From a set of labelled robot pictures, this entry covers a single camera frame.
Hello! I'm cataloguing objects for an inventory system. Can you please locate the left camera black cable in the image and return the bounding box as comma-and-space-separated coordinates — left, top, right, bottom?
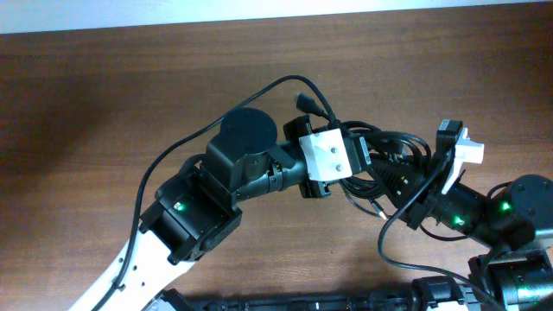
90, 74, 342, 311

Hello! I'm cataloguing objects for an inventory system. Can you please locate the black USB cable long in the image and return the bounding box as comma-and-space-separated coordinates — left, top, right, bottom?
341, 121, 432, 200

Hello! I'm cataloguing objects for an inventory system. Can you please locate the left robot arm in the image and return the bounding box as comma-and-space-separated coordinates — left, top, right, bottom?
72, 108, 371, 310

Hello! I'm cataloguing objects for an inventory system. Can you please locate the camera black cable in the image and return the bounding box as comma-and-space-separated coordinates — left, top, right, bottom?
377, 163, 506, 311
90, 74, 342, 311

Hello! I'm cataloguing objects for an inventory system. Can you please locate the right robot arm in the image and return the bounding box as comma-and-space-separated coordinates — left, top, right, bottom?
360, 119, 552, 310

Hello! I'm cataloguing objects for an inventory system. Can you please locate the right camera black cable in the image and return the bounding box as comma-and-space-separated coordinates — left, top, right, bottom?
377, 163, 506, 311

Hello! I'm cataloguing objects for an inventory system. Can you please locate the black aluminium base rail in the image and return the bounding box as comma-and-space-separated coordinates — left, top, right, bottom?
144, 276, 482, 311

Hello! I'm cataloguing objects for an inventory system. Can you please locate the black USB cable short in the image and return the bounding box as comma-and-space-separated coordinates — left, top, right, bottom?
295, 92, 388, 220

